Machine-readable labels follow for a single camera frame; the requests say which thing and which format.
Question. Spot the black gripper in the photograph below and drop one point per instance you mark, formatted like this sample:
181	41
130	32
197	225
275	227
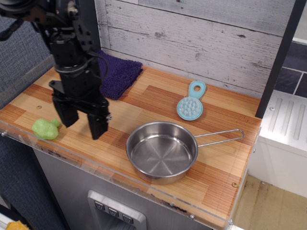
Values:
79	90

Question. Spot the light blue scalp brush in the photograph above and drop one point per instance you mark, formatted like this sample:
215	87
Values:
190	108

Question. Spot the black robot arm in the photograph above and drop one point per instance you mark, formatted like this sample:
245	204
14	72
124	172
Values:
60	25

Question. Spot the purple knitted cloth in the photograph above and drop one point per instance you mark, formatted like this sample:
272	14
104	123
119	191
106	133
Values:
117	74

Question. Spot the green toy broccoli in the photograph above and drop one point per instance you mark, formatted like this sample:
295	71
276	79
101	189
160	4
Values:
46	129

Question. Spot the clear acrylic edge guard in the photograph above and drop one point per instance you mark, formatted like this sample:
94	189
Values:
212	221

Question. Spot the grey toy fridge cabinet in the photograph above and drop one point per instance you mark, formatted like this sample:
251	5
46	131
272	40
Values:
70	183

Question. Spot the stainless steel pan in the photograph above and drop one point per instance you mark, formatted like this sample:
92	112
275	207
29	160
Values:
162	152

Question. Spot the dispenser panel with buttons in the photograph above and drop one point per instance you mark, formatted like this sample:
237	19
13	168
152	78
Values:
110	214

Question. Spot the yellow spiky toy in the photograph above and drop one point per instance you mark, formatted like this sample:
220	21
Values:
16	225

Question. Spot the white toy sink unit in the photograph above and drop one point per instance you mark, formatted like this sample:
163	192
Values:
280	152

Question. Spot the black left frame post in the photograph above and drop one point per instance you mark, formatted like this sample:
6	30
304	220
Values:
89	18

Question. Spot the black frame post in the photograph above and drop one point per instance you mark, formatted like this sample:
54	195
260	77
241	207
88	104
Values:
289	33
89	18

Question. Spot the black right frame post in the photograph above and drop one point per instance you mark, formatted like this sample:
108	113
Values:
289	33

